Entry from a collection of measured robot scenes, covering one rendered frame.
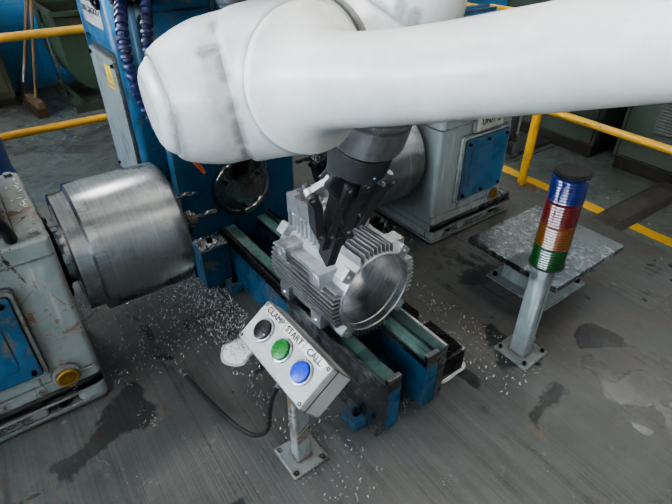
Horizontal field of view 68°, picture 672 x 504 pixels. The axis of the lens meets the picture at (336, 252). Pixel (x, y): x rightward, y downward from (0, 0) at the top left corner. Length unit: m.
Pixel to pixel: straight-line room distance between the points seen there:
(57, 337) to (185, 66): 0.71
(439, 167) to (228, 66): 1.00
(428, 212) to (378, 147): 0.85
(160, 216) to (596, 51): 0.80
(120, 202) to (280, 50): 0.67
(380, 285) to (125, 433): 0.53
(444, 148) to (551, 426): 0.67
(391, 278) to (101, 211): 0.53
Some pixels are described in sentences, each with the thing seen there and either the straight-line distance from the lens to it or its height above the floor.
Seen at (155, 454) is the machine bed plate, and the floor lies 0.80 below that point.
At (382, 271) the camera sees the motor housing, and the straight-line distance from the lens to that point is 0.97.
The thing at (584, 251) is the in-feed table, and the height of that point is 0.92.
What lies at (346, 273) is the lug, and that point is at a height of 1.09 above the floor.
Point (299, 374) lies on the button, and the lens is 0.68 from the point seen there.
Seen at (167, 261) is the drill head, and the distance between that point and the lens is 0.98.
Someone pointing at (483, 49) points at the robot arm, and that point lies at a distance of 0.28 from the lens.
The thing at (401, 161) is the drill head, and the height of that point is 1.07.
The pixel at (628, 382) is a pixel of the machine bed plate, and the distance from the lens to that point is 1.18.
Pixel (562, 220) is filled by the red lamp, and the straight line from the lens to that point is 0.93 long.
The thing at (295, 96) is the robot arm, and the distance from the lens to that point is 0.33.
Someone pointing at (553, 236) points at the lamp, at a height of 1.10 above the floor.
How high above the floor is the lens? 1.58
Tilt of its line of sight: 35 degrees down
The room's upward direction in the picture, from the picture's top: straight up
